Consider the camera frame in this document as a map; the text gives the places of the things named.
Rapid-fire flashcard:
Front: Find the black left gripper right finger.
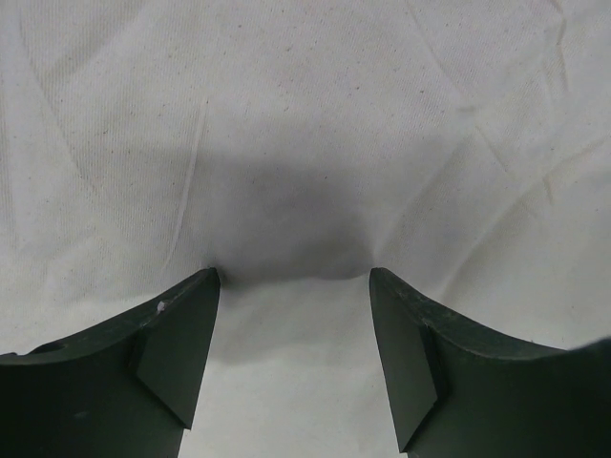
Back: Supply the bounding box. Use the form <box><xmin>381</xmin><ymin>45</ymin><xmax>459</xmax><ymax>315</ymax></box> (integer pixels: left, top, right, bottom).
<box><xmin>369</xmin><ymin>268</ymin><xmax>610</xmax><ymax>457</ymax></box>

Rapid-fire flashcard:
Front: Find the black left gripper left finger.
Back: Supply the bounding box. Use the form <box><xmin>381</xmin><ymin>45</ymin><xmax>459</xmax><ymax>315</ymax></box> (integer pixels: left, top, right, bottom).
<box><xmin>1</xmin><ymin>268</ymin><xmax>220</xmax><ymax>457</ymax></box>

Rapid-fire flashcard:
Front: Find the beige cloth drape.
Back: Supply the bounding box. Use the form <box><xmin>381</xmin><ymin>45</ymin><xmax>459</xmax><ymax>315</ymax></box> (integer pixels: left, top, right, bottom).
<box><xmin>1</xmin><ymin>1</ymin><xmax>610</xmax><ymax>457</ymax></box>

